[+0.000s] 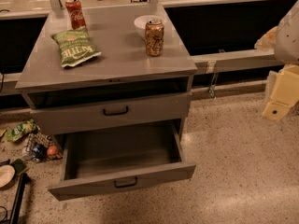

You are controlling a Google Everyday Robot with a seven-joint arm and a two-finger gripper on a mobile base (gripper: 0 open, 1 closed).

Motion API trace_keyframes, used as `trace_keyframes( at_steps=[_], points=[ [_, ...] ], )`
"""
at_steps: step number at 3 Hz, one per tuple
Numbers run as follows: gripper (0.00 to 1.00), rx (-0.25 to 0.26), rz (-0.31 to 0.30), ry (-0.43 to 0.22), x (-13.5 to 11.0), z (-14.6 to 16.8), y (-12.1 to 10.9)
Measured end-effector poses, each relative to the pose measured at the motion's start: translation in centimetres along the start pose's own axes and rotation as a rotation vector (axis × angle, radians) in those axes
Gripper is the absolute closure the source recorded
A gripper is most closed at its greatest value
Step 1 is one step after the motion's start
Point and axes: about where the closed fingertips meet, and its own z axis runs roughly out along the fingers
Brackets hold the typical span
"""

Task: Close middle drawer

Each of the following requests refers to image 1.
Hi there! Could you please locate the green sponge on floor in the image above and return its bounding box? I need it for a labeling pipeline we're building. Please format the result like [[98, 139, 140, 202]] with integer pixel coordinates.
[[10, 159, 28, 175]]

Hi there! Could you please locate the gold soda can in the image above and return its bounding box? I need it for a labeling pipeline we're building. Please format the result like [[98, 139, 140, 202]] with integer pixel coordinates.
[[145, 19, 164, 56]]

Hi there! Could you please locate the white plate on floor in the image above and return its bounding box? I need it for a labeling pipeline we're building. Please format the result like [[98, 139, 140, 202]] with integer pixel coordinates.
[[0, 165, 15, 188]]

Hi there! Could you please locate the blue can in basket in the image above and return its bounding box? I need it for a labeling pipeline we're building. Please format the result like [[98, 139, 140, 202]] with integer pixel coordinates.
[[32, 144, 47, 162]]

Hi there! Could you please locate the green kettle chips bag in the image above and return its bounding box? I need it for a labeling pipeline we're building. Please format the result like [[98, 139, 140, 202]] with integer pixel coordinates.
[[50, 28, 102, 68]]

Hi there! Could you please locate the orange fruit in basket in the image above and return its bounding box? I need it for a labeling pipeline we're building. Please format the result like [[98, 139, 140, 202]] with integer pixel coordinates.
[[47, 146, 59, 160]]

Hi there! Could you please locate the grey drawer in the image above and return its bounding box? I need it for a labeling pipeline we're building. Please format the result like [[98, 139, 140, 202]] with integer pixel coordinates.
[[31, 92, 191, 134], [49, 120, 195, 201]]

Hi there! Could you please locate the white bowl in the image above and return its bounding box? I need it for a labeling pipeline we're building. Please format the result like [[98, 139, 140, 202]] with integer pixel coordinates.
[[134, 15, 163, 39]]

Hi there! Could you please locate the grey drawer cabinet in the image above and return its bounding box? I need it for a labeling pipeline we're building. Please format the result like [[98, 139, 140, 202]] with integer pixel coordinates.
[[14, 3, 198, 142]]

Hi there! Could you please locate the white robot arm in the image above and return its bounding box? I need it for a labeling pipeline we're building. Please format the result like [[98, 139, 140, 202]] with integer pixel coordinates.
[[254, 1, 299, 120]]

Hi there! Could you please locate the green snack bag on floor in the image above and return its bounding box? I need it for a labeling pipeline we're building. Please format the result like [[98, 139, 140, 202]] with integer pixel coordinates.
[[5, 119, 37, 142]]

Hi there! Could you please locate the grey top drawer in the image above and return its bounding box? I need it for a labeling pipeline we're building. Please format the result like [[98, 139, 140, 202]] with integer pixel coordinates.
[[31, 92, 191, 134]]

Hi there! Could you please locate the wire basket on floor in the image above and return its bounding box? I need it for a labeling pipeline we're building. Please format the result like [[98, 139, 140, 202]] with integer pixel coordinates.
[[21, 133, 63, 162]]

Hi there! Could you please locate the black stand on floor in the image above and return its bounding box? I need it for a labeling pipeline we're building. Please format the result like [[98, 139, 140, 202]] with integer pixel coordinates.
[[0, 173, 30, 224]]

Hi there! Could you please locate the red cola can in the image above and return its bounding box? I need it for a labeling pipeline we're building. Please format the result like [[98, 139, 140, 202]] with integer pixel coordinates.
[[65, 0, 86, 29]]

